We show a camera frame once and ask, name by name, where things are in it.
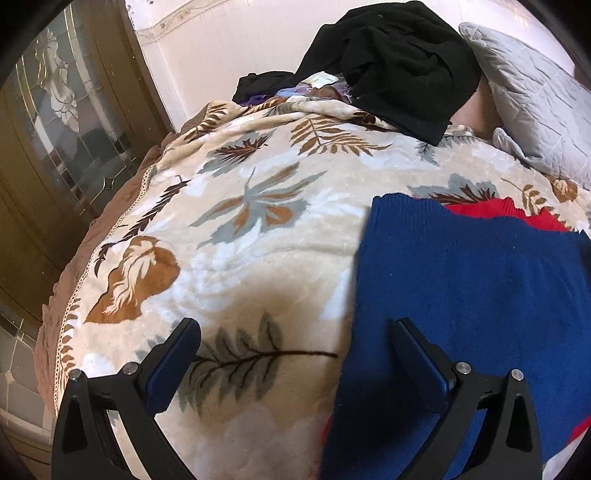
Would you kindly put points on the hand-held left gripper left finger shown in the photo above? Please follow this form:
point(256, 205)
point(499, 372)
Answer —
point(168, 364)

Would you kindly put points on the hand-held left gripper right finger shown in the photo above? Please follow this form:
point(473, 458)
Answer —
point(422, 369)

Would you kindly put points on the red and blue shirt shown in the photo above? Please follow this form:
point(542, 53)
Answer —
point(461, 277)

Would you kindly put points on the leaf print blanket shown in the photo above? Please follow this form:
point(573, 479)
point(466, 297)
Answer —
point(231, 277)

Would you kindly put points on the wooden door with glass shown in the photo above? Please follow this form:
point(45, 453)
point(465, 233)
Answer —
point(69, 161)

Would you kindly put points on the beige pillow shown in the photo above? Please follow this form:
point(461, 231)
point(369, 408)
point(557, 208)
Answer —
point(478, 110)

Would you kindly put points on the grey quilted pillow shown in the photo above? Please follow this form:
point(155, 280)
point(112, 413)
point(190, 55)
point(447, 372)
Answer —
point(540, 101)

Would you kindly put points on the small black cloth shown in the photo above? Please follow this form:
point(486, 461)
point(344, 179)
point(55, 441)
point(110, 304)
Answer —
point(263, 86)

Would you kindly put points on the purple cloth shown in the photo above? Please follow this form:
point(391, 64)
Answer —
point(286, 93)

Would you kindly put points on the black garment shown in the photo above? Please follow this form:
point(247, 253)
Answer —
point(397, 69)

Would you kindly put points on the white packet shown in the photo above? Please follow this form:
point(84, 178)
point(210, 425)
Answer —
point(319, 80)

